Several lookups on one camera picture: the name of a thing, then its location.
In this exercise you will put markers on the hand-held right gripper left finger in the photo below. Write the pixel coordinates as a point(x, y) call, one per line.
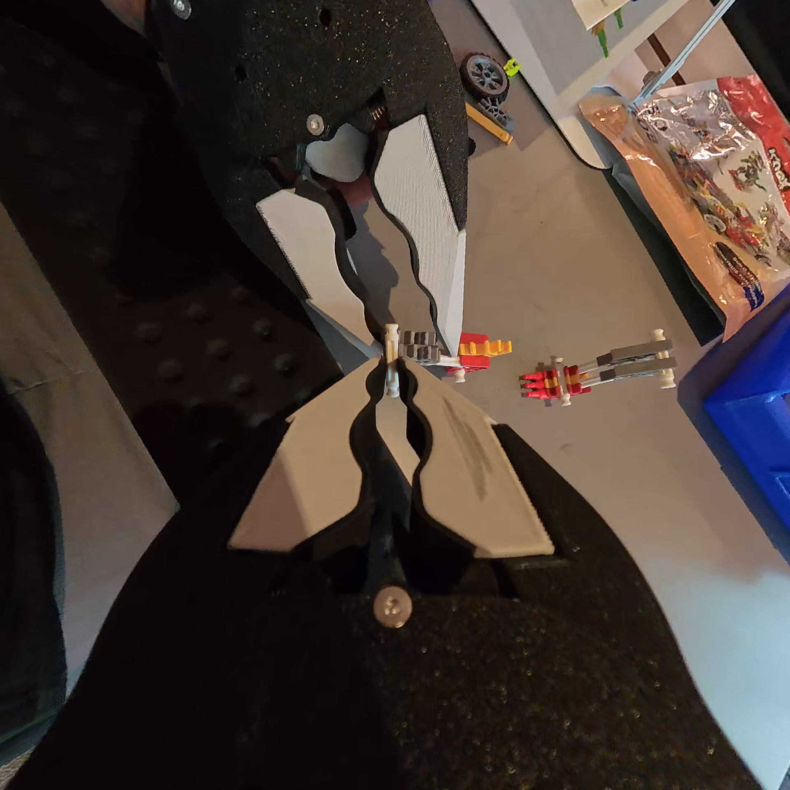
point(296, 487)

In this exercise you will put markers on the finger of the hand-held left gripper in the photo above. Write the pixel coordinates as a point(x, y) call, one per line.
point(426, 197)
point(308, 247)

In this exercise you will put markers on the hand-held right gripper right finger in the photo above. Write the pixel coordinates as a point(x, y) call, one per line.
point(475, 494)

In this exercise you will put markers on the grey red yellow toy assembly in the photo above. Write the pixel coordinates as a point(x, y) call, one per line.
point(617, 364)
point(469, 352)

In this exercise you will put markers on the yellow toy rod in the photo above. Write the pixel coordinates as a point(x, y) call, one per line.
point(490, 126)

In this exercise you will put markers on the grey toy connector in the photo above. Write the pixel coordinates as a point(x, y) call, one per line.
point(497, 110)

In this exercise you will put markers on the toy wheel with grey hub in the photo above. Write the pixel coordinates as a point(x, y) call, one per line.
point(487, 74)

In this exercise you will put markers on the instruction sheet on white stand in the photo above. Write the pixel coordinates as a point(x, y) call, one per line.
point(543, 49)

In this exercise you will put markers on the toy parts bag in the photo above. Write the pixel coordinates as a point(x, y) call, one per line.
point(679, 185)

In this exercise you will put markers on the printed instruction sheet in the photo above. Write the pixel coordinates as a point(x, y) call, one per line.
point(602, 12)

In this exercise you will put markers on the dark clothing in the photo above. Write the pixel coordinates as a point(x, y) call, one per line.
point(31, 555)

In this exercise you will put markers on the blue plastic bin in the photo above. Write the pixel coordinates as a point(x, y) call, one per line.
point(753, 419)

